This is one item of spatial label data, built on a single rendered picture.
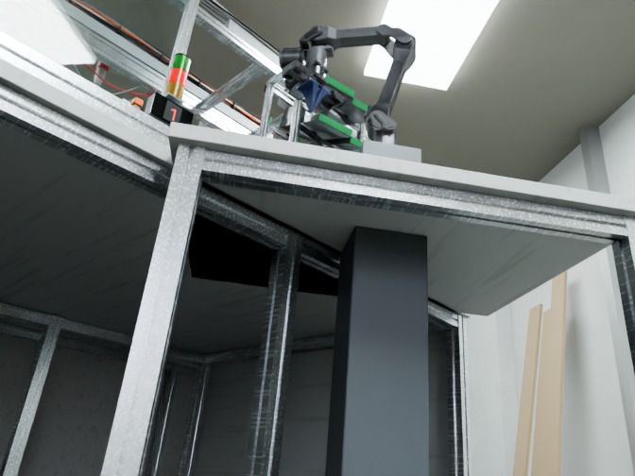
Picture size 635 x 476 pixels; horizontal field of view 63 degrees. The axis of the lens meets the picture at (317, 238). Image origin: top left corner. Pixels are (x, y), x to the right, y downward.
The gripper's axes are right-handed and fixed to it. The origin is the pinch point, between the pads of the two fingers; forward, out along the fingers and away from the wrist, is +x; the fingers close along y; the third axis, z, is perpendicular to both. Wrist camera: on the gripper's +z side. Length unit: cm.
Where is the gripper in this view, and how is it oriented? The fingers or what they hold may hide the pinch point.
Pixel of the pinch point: (312, 100)
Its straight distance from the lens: 143.6
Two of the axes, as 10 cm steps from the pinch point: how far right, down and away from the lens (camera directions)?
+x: -0.8, 9.0, -4.2
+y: -6.9, -3.6, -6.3
